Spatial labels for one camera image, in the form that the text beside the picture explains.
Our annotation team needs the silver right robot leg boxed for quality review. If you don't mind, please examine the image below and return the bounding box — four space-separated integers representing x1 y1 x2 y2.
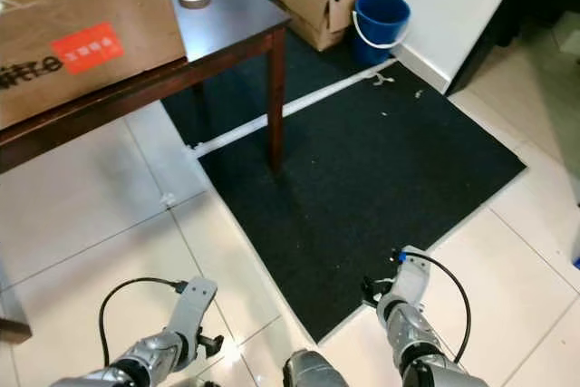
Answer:
282 348 365 387

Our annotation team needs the black floor mat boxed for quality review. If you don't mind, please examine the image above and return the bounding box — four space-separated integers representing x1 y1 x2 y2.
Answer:
161 41 527 344

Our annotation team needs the brown wooden furniture piece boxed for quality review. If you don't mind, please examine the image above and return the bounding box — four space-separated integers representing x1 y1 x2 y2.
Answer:
0 285 34 345

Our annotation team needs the blue plastic bucket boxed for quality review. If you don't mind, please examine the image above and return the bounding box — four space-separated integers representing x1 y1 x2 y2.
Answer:
351 0 412 67

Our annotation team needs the open cardboard box with clutter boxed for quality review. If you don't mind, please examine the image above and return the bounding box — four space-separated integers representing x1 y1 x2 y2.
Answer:
265 0 378 52

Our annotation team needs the dark wooden table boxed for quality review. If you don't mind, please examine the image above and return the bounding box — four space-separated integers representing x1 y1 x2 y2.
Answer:
0 0 292 176

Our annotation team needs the large cardboard box red label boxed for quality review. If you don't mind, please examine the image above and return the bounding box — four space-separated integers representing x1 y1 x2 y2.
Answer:
0 0 188 131

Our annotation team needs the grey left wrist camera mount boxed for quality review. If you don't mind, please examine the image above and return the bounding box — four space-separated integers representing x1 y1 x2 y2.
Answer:
165 277 219 352

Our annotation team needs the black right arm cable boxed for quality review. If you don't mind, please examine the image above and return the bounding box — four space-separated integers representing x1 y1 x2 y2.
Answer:
391 247 473 363

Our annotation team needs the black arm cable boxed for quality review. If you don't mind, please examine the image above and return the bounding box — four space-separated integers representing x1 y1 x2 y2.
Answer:
98 276 188 367
391 247 473 363

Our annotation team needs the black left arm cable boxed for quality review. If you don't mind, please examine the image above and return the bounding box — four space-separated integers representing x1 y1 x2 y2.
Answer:
98 276 188 367

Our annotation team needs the white floor cable cover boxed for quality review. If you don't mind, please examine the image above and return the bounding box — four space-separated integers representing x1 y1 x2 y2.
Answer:
190 58 399 159

